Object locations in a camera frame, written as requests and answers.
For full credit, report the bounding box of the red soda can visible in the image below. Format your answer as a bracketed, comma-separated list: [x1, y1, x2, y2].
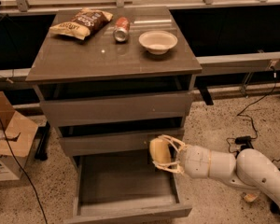
[113, 17, 130, 42]

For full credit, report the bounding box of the brown cardboard box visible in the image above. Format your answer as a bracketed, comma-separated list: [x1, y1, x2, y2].
[0, 91, 38, 181]

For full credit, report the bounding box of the white paper bowl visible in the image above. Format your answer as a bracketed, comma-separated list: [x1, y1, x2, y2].
[139, 31, 177, 55]

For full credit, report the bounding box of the grey drawer cabinet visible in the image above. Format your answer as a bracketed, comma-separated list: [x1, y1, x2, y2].
[25, 5, 203, 224]

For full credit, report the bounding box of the clear plastic bottle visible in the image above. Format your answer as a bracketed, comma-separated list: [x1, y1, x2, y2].
[243, 192, 260, 203]

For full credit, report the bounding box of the black metal stand leg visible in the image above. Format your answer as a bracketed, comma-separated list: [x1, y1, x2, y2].
[234, 135, 280, 215]

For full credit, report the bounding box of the grey top drawer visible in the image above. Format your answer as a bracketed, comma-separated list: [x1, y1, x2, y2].
[35, 83, 191, 127]

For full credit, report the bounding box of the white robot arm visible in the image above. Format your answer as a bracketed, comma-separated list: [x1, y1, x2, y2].
[149, 135, 280, 208]

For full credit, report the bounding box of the grey drawer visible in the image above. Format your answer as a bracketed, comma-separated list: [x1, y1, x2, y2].
[35, 83, 191, 127]
[64, 149, 191, 224]
[60, 117, 184, 156]

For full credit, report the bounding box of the grey bottom drawer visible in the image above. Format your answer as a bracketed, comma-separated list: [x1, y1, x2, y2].
[64, 149, 191, 224]

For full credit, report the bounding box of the grey middle drawer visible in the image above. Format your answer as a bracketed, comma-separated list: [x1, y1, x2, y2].
[60, 117, 184, 156]

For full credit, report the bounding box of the black table leg left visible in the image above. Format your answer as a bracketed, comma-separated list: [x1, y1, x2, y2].
[35, 122, 50, 161]

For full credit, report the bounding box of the yellow sponge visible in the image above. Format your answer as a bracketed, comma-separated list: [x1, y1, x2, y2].
[149, 138, 171, 164]

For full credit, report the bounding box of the black cable on left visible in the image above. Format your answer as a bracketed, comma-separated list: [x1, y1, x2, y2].
[0, 100, 49, 224]

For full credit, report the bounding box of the brown yellow chip bag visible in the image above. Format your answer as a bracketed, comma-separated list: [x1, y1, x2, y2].
[49, 7, 113, 40]

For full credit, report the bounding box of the black power adapter cable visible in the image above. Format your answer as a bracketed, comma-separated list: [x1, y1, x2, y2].
[225, 65, 280, 163]

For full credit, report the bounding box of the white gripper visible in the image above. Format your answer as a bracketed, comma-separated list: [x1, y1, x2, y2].
[153, 135, 211, 178]

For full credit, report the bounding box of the grey metal window rail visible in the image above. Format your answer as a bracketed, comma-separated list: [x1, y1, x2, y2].
[0, 51, 280, 91]

